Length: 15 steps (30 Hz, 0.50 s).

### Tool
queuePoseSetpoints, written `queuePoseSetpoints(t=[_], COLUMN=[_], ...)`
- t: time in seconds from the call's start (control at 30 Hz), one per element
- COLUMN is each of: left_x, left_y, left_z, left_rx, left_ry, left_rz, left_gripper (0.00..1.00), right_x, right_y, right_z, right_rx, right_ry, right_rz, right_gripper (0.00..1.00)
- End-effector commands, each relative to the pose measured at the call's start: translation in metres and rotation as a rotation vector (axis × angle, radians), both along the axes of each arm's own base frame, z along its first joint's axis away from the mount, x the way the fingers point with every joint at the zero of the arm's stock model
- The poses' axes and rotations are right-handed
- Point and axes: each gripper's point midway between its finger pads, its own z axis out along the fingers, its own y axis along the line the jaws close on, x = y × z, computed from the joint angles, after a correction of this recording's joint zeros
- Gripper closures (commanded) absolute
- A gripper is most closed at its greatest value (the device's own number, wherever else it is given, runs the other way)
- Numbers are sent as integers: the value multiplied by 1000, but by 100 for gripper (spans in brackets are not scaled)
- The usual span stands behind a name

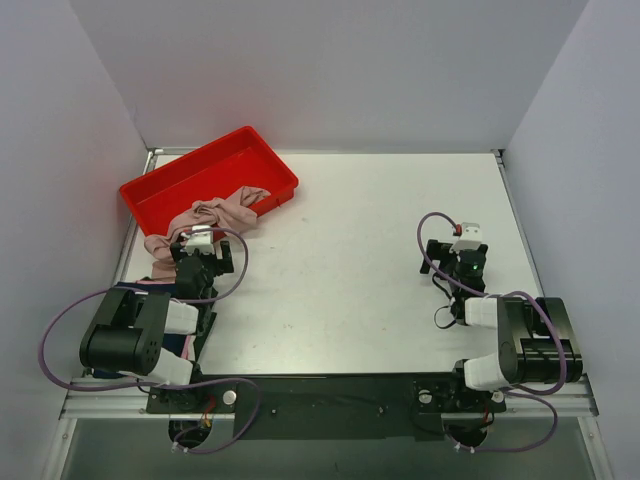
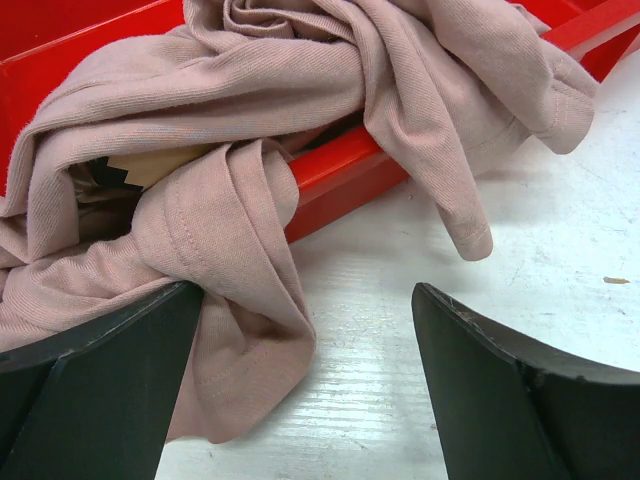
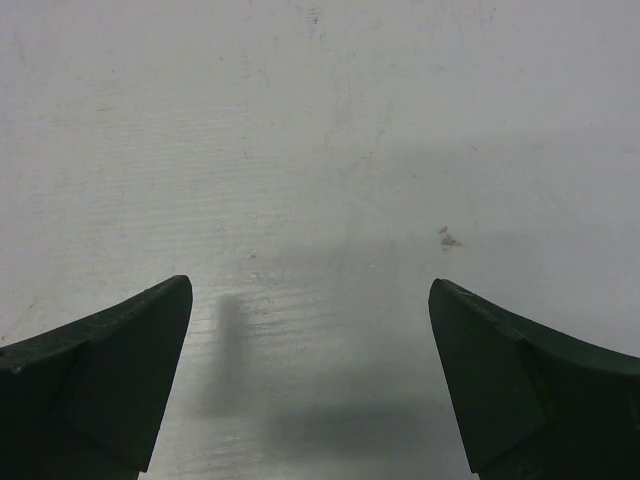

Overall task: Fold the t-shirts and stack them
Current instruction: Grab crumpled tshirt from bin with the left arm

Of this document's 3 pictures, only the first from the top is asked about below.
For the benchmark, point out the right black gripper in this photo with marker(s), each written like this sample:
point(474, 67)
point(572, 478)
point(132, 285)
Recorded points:
point(451, 256)

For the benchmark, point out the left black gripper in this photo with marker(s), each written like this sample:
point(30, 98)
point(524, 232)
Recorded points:
point(200, 267)

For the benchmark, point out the pink t shirt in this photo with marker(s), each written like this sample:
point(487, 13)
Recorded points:
point(234, 213)

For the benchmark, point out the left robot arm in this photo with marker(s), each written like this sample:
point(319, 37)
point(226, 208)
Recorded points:
point(156, 334)

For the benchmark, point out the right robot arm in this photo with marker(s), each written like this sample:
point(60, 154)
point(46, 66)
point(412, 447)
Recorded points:
point(535, 340)

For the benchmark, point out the red plastic tray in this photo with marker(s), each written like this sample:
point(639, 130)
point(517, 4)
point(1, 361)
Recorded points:
point(218, 169)

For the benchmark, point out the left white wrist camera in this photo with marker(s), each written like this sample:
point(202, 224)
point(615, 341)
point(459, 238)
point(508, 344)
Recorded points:
point(201, 240)

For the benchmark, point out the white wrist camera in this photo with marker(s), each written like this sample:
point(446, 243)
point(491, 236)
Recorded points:
point(201, 240)
point(468, 236)

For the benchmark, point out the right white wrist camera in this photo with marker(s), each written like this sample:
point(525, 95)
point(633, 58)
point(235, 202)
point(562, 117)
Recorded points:
point(468, 236)

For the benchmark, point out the aluminium front rail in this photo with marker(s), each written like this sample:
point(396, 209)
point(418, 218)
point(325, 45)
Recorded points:
point(572, 401)

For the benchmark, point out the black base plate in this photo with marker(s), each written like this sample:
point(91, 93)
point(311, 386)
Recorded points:
point(425, 406)

